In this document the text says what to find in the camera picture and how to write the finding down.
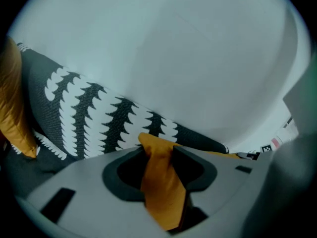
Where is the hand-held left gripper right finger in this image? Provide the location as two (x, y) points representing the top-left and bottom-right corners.
(172, 145), (218, 193)

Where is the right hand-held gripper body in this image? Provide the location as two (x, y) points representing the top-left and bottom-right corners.
(237, 144), (273, 161)

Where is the person's white shirt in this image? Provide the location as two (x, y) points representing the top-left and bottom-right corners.
(241, 51), (317, 238)

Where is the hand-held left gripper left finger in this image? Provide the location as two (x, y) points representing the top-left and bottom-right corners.
(102, 146), (147, 203)

